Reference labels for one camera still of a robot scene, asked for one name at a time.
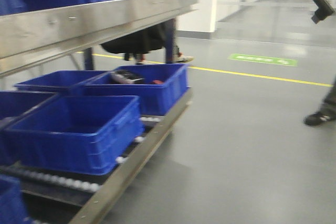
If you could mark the blue crate with items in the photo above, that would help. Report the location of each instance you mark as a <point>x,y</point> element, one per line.
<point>158,86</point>

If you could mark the empty blue crate front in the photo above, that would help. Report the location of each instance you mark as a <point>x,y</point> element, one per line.
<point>83,134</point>

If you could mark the white roller track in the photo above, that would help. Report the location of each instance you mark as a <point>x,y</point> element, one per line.
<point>57,180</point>

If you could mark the person's black shoe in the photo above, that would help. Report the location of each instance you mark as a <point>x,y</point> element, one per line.
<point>318,118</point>

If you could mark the stainless steel rack rail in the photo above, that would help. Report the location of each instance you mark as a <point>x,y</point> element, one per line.
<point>32,38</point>

